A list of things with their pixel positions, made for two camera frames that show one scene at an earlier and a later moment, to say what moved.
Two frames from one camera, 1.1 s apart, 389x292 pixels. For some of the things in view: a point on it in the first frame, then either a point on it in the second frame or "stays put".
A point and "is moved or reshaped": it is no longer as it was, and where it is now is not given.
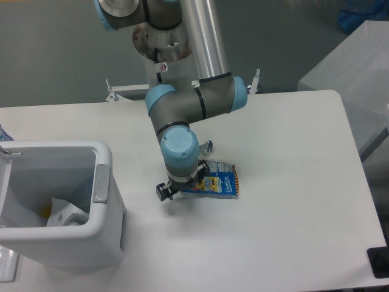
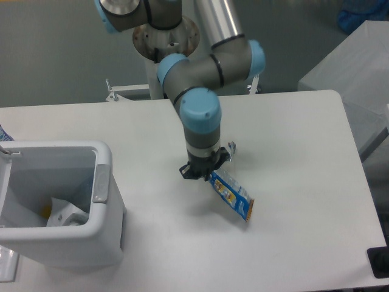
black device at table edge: [378, 258] stays put
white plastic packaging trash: [64, 213] stays put
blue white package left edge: [4, 135] stays put
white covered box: [358, 71] stays put
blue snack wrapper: [222, 182] is moved or reshaped
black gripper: [203, 171] -> [203, 166]
